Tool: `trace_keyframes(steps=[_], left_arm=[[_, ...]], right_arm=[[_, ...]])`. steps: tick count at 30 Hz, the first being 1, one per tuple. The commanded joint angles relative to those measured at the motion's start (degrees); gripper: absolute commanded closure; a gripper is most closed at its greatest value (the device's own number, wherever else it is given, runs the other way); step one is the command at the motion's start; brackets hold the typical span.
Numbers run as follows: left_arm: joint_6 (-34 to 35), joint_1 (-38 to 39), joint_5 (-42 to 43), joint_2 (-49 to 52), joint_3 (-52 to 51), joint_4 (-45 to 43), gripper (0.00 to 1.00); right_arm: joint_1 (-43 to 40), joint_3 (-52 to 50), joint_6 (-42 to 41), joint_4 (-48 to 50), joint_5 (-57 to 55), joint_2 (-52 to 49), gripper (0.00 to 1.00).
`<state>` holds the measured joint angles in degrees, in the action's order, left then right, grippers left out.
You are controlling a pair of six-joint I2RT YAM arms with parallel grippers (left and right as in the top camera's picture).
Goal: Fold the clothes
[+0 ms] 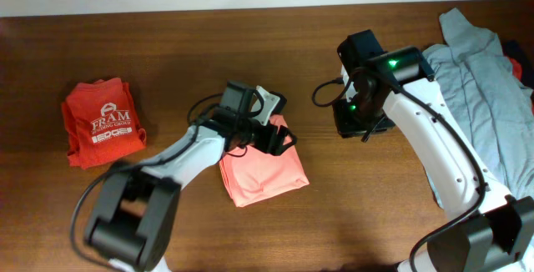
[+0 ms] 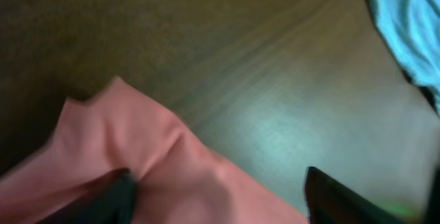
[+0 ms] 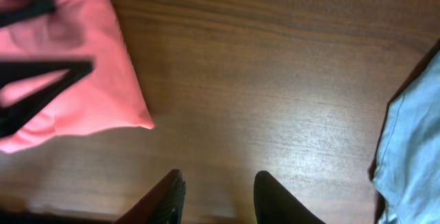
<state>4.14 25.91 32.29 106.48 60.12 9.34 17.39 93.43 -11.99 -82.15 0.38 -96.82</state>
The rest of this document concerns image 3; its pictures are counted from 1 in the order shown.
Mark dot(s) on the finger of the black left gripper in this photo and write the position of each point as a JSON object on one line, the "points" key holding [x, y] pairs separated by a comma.
{"points": [[17, 115], [32, 10]]}

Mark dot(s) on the light blue t-shirt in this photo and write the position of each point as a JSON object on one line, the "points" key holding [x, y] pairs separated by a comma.
{"points": [[407, 159]]}

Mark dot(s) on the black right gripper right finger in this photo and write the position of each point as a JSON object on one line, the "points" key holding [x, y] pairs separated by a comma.
{"points": [[274, 204]]}

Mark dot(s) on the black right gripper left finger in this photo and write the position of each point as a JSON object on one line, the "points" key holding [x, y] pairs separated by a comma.
{"points": [[163, 204]]}

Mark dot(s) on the salmon pink t-shirt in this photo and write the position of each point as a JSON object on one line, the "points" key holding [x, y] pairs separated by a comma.
{"points": [[109, 97]]}

